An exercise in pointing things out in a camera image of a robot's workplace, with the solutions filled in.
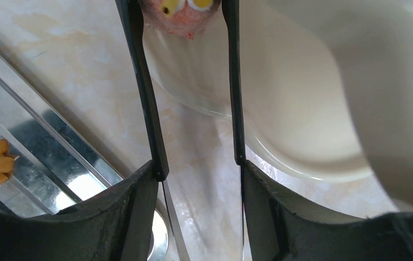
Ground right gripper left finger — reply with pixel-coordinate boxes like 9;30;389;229
0;161;158;260

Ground black-tipped metal tongs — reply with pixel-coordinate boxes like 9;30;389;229
116;1;247;260

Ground pink dome cupcake toy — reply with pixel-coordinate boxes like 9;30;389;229
139;0;221;40

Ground stainless steel tray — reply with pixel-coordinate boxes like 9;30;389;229
0;56;168;260

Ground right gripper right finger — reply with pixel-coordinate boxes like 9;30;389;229
241;161;413;260

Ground cream three-tier dessert stand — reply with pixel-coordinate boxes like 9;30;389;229
142;0;413;213

